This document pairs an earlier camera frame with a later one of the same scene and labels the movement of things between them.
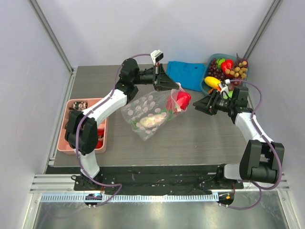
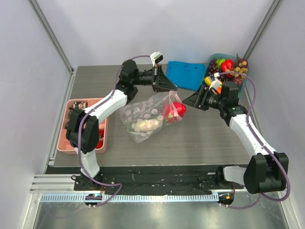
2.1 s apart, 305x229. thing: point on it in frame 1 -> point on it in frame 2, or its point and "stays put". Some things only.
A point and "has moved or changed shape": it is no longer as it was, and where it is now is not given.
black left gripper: [161, 81] stays put
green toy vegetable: [219, 61] stays put
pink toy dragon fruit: [183, 99] -> [173, 111]
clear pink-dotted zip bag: [147, 112] has moved or changed shape
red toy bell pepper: [228, 64] stays put
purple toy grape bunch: [215, 72] stays put
